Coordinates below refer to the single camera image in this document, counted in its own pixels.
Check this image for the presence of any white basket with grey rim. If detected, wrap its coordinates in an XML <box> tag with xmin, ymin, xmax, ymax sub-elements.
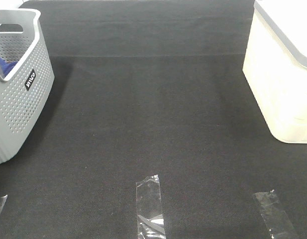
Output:
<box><xmin>242</xmin><ymin>0</ymin><xmax>307</xmax><ymax>144</ymax></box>

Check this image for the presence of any grey perforated laundry basket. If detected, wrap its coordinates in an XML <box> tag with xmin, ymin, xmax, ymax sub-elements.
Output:
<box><xmin>0</xmin><ymin>8</ymin><xmax>55</xmax><ymax>164</ymax></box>

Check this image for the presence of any right clear tape strip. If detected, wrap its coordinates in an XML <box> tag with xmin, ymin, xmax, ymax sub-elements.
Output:
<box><xmin>252</xmin><ymin>190</ymin><xmax>299</xmax><ymax>239</ymax></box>

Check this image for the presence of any blue cloth in basket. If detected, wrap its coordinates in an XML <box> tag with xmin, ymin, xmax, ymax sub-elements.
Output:
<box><xmin>0</xmin><ymin>58</ymin><xmax>18</xmax><ymax>78</ymax></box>

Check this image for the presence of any middle clear tape strip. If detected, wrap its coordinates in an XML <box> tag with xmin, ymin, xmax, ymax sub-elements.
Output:
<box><xmin>136</xmin><ymin>175</ymin><xmax>166</xmax><ymax>239</ymax></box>

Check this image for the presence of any black table mat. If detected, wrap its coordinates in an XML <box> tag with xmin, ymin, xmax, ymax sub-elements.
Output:
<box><xmin>0</xmin><ymin>0</ymin><xmax>307</xmax><ymax>239</ymax></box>

